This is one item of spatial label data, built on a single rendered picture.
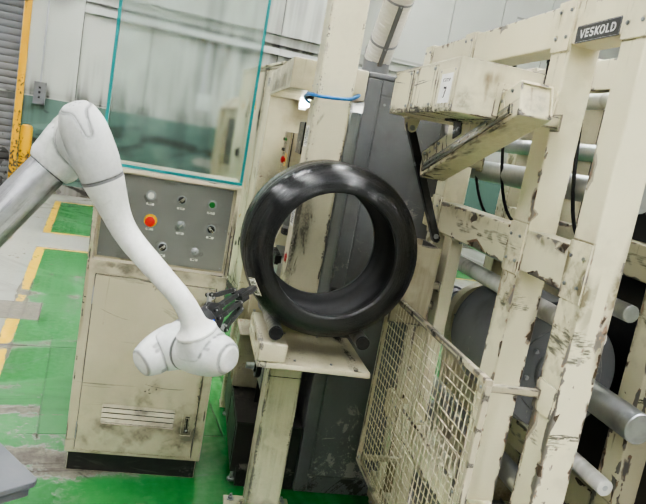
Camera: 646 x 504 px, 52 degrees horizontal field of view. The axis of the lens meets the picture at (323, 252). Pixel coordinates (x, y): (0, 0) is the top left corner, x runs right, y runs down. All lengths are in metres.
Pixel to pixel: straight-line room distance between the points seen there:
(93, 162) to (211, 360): 0.53
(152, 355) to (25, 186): 0.51
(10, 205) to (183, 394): 1.35
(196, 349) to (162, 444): 1.36
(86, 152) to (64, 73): 9.28
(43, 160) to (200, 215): 1.07
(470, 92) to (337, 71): 0.67
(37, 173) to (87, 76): 9.20
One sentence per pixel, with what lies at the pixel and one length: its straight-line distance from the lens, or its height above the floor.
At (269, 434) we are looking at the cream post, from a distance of 2.60.
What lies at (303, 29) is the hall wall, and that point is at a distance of 11.48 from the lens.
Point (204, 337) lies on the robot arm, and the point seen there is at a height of 0.99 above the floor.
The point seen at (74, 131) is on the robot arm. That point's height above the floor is 1.42.
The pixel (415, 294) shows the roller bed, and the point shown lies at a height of 1.02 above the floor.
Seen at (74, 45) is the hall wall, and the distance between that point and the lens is 10.89.
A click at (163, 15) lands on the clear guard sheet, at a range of 2.69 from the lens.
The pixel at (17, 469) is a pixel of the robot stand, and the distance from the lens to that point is 1.74.
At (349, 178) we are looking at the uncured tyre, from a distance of 2.00.
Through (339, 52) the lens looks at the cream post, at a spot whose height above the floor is 1.81.
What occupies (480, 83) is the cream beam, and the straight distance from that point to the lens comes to 1.85.
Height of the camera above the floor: 1.50
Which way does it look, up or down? 9 degrees down
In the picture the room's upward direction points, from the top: 10 degrees clockwise
